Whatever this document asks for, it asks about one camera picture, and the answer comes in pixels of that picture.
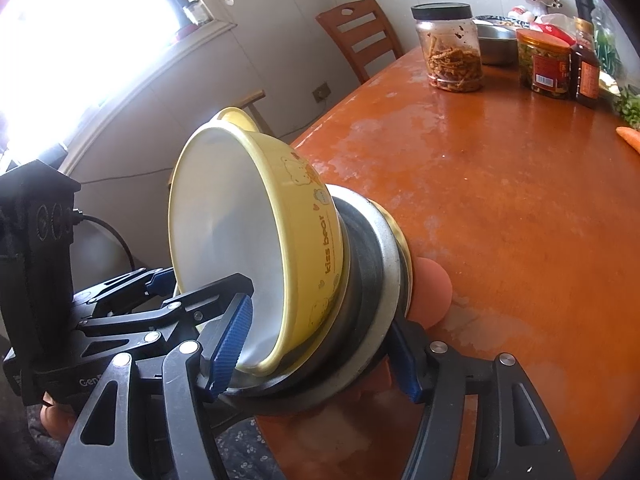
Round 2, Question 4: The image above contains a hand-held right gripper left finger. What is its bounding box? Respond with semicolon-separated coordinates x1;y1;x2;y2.
52;294;254;480

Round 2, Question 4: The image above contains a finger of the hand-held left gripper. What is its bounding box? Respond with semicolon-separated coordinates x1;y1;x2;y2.
75;267;176;318
77;272;253;339

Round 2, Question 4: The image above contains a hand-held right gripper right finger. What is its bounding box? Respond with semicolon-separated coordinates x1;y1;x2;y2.
390;317;576;480

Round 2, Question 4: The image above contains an orange bear-shaped plate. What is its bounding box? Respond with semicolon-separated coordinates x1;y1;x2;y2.
345;257;454;411

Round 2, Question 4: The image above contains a yellow bowl with handle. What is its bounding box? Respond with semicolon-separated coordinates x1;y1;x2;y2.
167;106;347;377

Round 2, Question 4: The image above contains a wide steel bowl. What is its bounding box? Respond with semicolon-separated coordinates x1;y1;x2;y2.
220;200;403;403

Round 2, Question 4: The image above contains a person's left hand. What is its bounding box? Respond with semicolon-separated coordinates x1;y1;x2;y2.
37;404;76;433

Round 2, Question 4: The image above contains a light wooden armchair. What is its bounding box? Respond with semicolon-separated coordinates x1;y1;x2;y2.
240;89;273;133

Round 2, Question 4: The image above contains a window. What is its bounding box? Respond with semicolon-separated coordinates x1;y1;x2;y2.
0;0;236;161

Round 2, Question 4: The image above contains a small grey container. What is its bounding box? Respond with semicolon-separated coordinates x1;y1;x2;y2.
182;0;208;25

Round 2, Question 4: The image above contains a clear jar with black lid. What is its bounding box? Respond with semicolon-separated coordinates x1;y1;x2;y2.
411;3;485;93

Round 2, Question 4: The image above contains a brown wooden chair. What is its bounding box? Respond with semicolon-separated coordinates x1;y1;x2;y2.
316;0;405;85

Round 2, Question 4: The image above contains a carrot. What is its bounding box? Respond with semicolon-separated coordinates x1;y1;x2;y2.
616;126;640;153

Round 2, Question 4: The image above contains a pickle jar with red lid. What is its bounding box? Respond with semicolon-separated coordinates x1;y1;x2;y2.
516;28;573;100

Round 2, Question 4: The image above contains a small steel basin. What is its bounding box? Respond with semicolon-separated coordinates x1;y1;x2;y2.
472;19;518;66

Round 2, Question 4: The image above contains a dark sauce bottle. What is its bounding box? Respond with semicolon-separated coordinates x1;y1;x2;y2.
570;16;602;109

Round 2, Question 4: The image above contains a bag of leafy greens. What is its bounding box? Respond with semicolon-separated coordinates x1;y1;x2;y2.
612;85;640;128

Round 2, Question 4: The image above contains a red white plastic bag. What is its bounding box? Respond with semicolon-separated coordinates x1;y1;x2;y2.
531;12;578;46

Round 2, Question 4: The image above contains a clear plastic bottle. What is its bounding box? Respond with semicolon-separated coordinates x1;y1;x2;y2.
591;0;625;78

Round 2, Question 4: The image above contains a black cable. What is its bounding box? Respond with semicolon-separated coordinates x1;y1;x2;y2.
75;214;137;271

